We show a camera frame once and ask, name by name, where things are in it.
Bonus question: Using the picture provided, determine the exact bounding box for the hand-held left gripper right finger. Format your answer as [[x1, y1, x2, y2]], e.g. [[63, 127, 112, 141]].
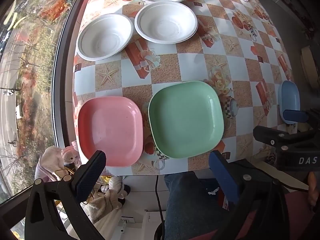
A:
[[209, 150, 298, 240]]

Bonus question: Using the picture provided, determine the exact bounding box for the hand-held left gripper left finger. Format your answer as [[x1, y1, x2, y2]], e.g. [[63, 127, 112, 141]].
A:
[[24, 150, 107, 240]]

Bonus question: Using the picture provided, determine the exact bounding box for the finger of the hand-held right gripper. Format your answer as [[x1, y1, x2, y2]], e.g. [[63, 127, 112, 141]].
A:
[[282, 108, 320, 132], [253, 125, 316, 153]]

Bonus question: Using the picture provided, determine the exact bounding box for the blue square plate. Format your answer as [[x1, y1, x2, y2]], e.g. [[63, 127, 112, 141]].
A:
[[278, 80, 300, 125]]

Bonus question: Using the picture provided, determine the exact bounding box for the pink square plate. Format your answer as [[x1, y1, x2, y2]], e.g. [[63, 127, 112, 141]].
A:
[[77, 96, 144, 168]]

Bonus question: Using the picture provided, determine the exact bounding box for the green square plate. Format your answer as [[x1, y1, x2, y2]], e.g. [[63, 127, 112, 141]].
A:
[[148, 80, 225, 159]]

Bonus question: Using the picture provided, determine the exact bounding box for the person's right hand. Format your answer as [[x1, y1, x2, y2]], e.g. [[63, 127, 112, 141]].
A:
[[307, 172, 317, 207]]

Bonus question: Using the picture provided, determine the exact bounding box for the cream plush toy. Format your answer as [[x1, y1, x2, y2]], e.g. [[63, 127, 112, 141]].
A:
[[87, 175, 131, 223]]

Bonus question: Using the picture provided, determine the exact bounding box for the person's jeans leg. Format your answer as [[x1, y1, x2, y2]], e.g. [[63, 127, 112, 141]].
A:
[[164, 171, 242, 240]]

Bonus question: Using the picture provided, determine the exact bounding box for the round wooden stool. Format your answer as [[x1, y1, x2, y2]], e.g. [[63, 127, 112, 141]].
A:
[[301, 45, 320, 88]]

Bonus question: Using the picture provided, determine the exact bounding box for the white plastic box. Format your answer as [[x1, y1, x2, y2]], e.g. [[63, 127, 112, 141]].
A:
[[117, 210, 166, 240]]

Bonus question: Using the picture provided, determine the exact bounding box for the printed checkered tablecloth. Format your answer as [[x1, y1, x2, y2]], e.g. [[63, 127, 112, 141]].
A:
[[72, 0, 294, 176]]

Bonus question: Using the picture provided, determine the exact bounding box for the black cable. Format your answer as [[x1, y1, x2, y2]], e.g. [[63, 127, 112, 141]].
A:
[[155, 175, 167, 240]]

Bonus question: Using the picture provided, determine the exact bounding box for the dark window frame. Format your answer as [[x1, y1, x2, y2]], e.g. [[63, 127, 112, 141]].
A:
[[0, 0, 93, 205]]

